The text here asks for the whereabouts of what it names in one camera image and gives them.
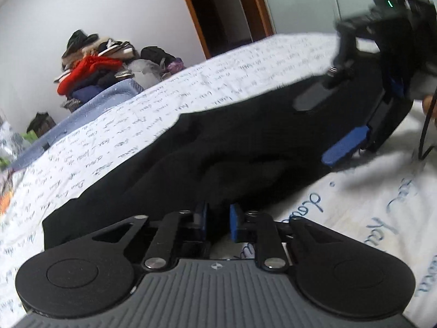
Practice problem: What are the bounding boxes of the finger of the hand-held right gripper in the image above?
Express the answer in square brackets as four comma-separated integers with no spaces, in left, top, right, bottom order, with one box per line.
[294,24,360,112]
[321,75,414,169]

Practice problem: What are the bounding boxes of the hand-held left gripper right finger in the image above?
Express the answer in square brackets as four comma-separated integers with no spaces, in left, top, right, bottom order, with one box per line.
[229,204,346,274]

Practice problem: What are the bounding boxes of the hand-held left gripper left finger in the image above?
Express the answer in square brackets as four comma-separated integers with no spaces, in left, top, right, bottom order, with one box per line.
[91,202,210,274]

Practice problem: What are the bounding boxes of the black pants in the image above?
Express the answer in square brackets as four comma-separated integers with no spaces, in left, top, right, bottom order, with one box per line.
[42,49,393,251]

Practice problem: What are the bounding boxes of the person's right hand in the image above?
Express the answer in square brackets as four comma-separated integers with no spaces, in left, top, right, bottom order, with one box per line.
[422,93,437,126]

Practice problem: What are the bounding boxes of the pale wardrobe door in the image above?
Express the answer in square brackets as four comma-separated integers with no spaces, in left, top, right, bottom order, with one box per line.
[255,0,437,39]

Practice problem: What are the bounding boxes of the white script-printed blanket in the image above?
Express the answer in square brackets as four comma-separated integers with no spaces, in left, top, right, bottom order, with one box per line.
[0,32,437,328]

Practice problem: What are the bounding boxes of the blue bed sheet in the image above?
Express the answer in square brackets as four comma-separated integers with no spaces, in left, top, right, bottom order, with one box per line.
[10,78,147,172]

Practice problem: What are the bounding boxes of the pile of clothes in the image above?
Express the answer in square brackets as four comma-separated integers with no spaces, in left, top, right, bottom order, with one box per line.
[53,29,187,113]

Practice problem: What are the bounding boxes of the dark bag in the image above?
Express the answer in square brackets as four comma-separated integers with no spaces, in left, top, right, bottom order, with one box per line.
[26,111,57,138]

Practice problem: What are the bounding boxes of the silver foil bag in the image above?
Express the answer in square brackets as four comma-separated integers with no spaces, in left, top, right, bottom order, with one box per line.
[0,109,32,166]

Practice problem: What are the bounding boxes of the black cable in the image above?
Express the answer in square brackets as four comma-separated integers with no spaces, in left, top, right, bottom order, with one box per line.
[416,87,437,161]

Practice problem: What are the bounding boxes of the wooden door frame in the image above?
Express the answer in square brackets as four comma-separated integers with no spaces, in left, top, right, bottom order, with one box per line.
[174,0,276,60]

